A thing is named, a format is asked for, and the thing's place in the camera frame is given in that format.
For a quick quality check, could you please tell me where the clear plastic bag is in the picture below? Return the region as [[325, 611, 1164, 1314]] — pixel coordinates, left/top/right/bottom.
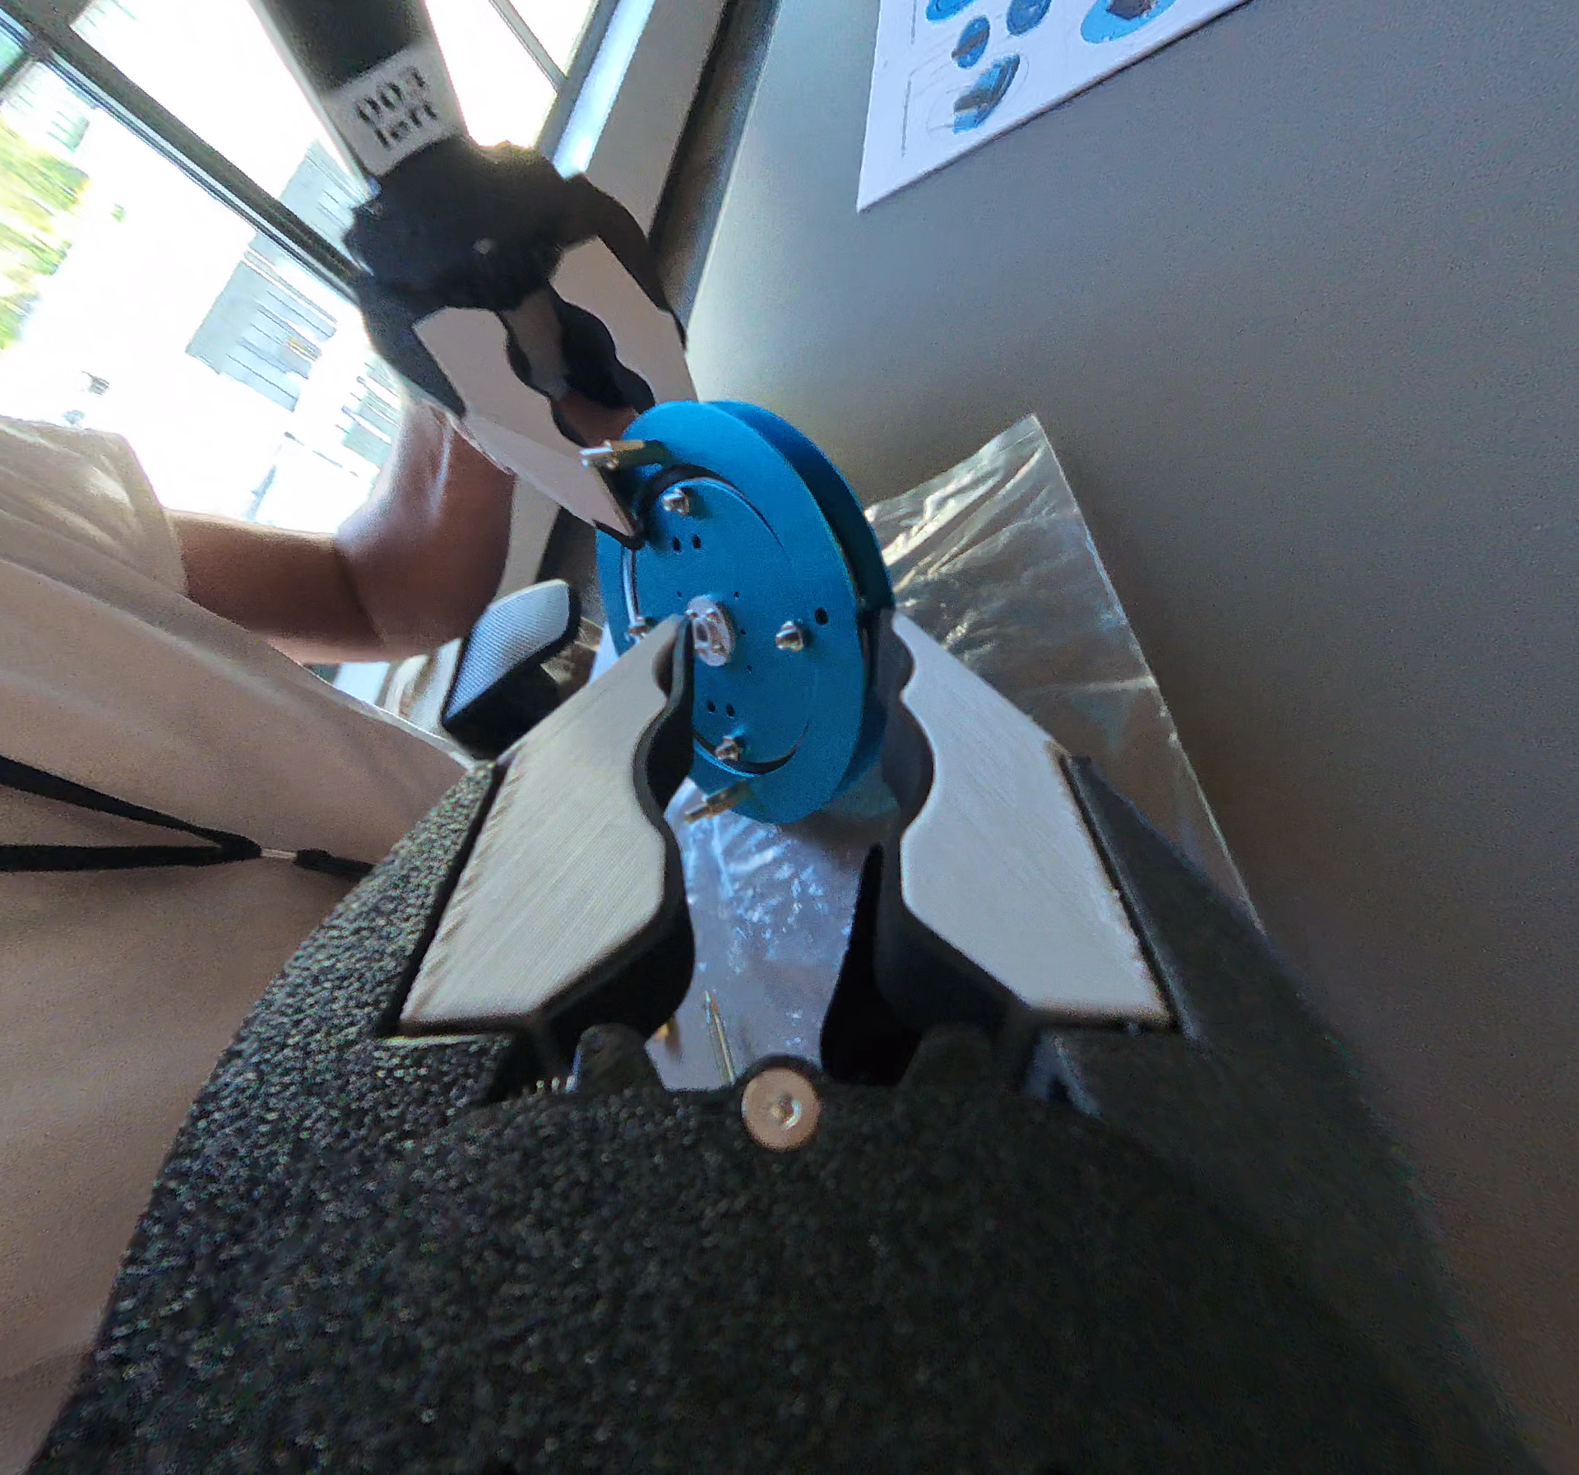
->
[[656, 415, 1259, 1093]]

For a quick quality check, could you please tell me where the grey mesh chair armrest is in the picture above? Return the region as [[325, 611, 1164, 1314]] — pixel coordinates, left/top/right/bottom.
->
[[439, 581, 581, 757]]

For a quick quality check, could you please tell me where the person's left hand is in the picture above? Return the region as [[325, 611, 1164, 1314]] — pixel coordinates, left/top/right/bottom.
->
[[336, 401, 524, 652]]

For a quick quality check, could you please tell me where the person's torso in pale shirt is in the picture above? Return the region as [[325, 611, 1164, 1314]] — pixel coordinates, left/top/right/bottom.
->
[[0, 415, 470, 1464]]

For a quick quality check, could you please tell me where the large window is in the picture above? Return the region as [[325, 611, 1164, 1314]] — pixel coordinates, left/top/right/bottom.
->
[[0, 0, 666, 536]]

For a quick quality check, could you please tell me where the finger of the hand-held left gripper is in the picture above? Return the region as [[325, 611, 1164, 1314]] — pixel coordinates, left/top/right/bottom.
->
[[554, 179, 700, 409], [421, 300, 652, 547]]

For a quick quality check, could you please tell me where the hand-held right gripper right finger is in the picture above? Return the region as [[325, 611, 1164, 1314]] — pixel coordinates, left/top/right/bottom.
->
[[863, 611, 1171, 1035]]

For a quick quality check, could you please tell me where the blue metal turntable base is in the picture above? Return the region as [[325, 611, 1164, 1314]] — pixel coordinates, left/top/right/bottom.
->
[[595, 399, 896, 826]]

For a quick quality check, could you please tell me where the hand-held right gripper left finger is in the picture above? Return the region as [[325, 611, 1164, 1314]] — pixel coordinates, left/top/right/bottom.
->
[[399, 616, 700, 1038]]

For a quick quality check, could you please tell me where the person's left forearm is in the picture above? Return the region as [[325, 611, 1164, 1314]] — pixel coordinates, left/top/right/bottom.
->
[[171, 510, 370, 665]]

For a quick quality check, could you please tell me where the grey desk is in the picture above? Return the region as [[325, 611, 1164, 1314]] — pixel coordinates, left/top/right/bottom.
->
[[541, 0, 1579, 1475]]

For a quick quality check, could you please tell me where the printed instruction sheet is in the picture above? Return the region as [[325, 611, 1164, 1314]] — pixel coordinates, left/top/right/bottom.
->
[[854, 0, 1442, 208]]

